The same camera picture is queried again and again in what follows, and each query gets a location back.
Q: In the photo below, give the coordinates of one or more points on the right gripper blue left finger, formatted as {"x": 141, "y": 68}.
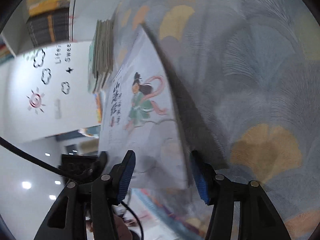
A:
{"x": 66, "y": 219}

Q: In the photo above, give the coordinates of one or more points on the teal green cover book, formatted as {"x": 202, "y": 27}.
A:
{"x": 100, "y": 65}

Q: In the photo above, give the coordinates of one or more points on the white bookshelf unit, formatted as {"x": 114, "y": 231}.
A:
{"x": 83, "y": 15}

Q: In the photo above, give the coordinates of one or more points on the orange comic cover book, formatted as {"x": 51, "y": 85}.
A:
{"x": 99, "y": 101}

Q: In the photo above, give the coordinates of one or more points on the row of black spine books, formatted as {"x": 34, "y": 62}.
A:
{"x": 49, "y": 27}

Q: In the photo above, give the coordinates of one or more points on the white fairy cover book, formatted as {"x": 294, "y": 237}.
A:
{"x": 140, "y": 115}

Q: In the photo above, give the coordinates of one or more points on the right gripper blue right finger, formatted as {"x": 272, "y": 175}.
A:
{"x": 259, "y": 219}

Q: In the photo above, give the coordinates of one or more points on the person's left hand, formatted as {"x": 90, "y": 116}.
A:
{"x": 123, "y": 231}

